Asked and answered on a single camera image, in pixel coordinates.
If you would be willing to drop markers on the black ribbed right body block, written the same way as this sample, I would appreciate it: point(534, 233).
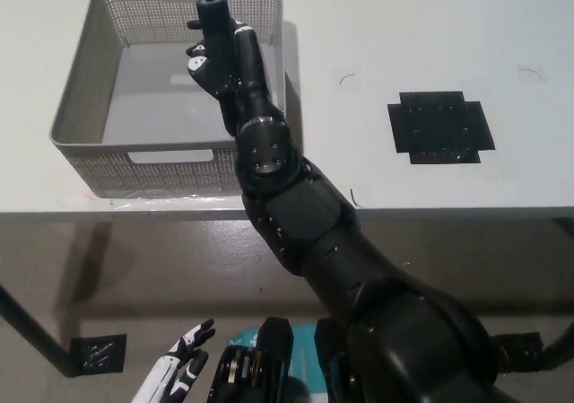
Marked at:
point(332, 353)

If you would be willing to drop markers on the clear adhesive tape strip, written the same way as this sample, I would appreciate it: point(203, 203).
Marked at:
point(170, 201)

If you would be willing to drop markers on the black cross-shaped base plate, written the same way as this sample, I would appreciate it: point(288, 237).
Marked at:
point(441, 127)

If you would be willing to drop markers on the dark metal table leg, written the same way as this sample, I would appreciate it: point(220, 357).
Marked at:
point(560, 340)
point(36, 331)

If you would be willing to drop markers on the dark cylindrical electric screwdriver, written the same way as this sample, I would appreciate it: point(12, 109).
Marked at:
point(215, 21)

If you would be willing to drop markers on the black floor tape patch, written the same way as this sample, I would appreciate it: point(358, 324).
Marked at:
point(515, 351)
point(98, 351)

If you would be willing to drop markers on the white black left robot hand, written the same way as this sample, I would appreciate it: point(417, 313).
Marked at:
point(179, 358)

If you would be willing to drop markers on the grey perforated plastic basket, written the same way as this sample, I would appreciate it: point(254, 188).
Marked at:
point(134, 120)

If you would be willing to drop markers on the dark metal table brace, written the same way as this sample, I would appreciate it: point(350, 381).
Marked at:
point(565, 227)

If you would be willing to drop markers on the thin dark thread scrap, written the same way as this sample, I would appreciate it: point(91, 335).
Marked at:
point(530, 72)
point(355, 198)
point(346, 76)

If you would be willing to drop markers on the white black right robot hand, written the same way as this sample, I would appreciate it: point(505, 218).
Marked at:
point(251, 102)

